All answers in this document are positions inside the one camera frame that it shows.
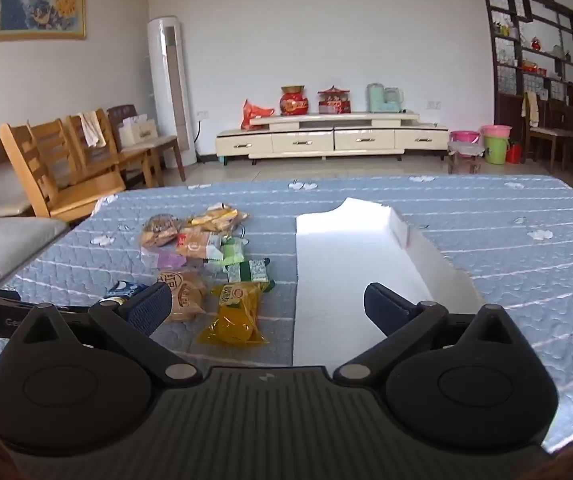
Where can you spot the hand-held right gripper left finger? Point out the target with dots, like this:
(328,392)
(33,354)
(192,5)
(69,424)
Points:
(150,310)

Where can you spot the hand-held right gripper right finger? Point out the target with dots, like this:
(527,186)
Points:
(381,310)

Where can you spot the blue white snack packet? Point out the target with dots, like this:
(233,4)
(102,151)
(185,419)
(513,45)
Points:
(121,289)

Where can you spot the round bread clear packet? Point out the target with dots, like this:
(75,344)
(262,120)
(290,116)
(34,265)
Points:
(189,295)

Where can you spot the purple snack packet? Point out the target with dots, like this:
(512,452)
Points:
(166,260)

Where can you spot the white foam tray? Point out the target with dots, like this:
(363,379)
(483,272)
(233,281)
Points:
(346,270)

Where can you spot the orange biscuit packet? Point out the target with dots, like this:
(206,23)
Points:
(196,246)

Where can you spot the yellow jelly snack packet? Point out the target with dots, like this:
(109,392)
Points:
(236,315)

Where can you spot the light green snack packet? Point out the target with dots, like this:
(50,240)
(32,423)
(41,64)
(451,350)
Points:
(231,254)

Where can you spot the dark green white snack packet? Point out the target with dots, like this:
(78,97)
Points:
(249,271)

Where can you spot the yellow small bread bag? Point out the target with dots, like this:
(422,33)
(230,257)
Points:
(216,219)

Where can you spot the grey sofa cushion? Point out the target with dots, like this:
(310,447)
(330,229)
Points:
(6,245)

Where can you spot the brown cookie bag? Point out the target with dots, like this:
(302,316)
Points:
(159,230)

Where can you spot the light wooden chair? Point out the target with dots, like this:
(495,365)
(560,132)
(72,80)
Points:
(49,139)
(86,195)
(114,136)

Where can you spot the blue quilted blanket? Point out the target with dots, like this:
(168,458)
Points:
(516,270)

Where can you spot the dark brown cushioned chair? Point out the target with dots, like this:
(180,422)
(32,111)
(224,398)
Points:
(166,142)

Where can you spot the small wooden stool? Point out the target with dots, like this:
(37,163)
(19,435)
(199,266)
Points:
(463,152)

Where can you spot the white paper gift bag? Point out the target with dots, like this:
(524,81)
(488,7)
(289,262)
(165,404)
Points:
(139,132)

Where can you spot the cream tv cabinet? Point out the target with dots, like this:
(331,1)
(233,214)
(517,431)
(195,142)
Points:
(316,140)

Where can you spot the white towel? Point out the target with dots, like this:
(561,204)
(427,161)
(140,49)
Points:
(94,130)

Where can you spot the pink plastic basin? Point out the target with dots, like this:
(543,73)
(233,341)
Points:
(465,136)

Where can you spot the green plastic bucket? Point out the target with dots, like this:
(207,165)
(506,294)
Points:
(495,152)

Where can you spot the small red container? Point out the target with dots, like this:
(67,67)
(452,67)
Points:
(514,154)

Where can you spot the mint green kitchen appliance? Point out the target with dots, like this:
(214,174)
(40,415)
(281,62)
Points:
(379,100)

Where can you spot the pink plastic bucket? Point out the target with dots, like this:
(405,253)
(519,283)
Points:
(496,131)

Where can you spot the red ornate gift box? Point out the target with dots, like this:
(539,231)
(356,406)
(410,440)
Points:
(334,102)

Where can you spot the red plastic bag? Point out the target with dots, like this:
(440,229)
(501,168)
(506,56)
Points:
(254,112)

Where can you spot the red gold jar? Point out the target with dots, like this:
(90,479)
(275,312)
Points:
(294,102)

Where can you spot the white tower air conditioner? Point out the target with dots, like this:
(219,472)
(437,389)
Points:
(169,85)

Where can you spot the dark wooden display shelf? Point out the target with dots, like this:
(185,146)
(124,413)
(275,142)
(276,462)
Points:
(511,125)

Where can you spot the wooden dining chair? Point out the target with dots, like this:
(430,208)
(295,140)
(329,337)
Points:
(548,135)

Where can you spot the cream cloth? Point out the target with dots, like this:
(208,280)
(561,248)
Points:
(532,110)

